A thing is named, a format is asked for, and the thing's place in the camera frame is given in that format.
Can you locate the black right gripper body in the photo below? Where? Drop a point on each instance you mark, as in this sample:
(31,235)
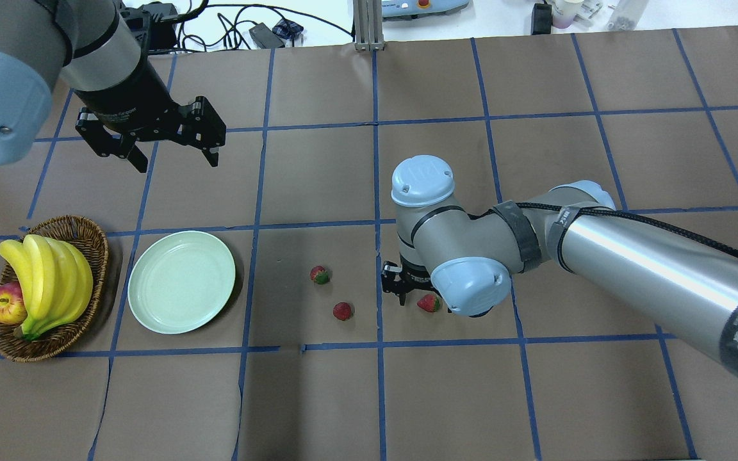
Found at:
(397,282)

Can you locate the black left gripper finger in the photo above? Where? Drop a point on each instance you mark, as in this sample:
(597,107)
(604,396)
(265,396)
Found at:
(104,144)
(203,128)

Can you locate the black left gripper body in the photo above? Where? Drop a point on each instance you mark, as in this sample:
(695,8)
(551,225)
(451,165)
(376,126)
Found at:
(127,97)

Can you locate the red strawberry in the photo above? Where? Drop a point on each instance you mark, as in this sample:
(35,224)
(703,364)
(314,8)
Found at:
(429,303)
(319,275)
(343,311)

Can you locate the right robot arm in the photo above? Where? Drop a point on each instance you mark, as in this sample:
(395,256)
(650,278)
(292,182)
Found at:
(685,282)

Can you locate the pale green plate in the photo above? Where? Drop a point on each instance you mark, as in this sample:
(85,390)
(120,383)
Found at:
(181,282)

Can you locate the black power adapter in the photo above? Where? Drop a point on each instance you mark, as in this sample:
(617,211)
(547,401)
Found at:
(265,38)

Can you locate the yellow banana bunch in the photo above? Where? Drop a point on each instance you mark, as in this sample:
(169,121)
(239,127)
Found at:
(55,279)

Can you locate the red yellow apple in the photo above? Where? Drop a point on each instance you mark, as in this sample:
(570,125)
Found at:
(12,307)

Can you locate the brown wicker basket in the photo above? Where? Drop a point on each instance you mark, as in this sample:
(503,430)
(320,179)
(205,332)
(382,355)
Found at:
(87,236)

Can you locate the teach pendant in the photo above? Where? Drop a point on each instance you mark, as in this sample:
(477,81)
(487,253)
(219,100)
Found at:
(416,8)

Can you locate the black power brick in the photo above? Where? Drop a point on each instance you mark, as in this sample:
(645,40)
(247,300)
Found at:
(541,20)

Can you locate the white cup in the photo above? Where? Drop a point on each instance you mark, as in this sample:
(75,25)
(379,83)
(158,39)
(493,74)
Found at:
(564,12)

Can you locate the aluminium frame post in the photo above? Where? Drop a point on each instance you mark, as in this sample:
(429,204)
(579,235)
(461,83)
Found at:
(367,22)

